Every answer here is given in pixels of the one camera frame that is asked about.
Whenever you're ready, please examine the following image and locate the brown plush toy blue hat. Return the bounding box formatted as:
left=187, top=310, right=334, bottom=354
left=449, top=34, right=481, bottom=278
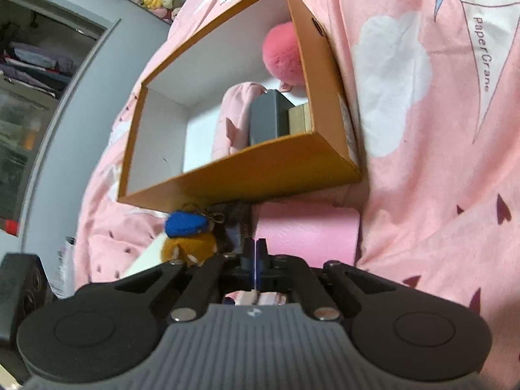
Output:
left=160, top=203, right=228, bottom=268

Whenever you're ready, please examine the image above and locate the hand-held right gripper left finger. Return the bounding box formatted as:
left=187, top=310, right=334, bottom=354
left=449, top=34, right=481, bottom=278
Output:
left=116, top=238, right=256, bottom=322

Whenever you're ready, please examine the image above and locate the orange cardboard box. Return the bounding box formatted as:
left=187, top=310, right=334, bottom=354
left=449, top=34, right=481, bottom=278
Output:
left=117, top=0, right=363, bottom=214

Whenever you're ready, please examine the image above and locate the white box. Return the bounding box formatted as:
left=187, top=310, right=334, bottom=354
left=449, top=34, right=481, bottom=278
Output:
left=122, top=233, right=173, bottom=279

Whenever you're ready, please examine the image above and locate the pink printed blanket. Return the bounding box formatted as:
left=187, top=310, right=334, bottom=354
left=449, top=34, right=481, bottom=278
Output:
left=73, top=0, right=520, bottom=390

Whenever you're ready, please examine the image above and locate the grey box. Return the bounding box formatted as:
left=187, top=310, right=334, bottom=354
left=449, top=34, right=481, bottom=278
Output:
left=249, top=89, right=299, bottom=147

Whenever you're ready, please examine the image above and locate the small kraft paper box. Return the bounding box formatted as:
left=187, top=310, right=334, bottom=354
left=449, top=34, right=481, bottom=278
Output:
left=288, top=103, right=315, bottom=136

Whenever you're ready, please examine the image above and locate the pink padded pouch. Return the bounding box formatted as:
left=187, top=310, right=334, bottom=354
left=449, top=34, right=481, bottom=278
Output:
left=211, top=82, right=269, bottom=159

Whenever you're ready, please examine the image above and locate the open wardrobe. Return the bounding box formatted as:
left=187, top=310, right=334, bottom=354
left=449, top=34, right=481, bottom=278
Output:
left=0, top=0, right=123, bottom=237

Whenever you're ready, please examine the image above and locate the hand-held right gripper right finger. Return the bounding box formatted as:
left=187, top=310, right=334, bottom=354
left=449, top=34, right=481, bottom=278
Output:
left=255, top=238, right=403, bottom=321

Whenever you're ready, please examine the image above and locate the pink fluffy pompom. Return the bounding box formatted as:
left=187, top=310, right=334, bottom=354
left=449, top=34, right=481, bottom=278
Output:
left=262, top=22, right=306, bottom=88

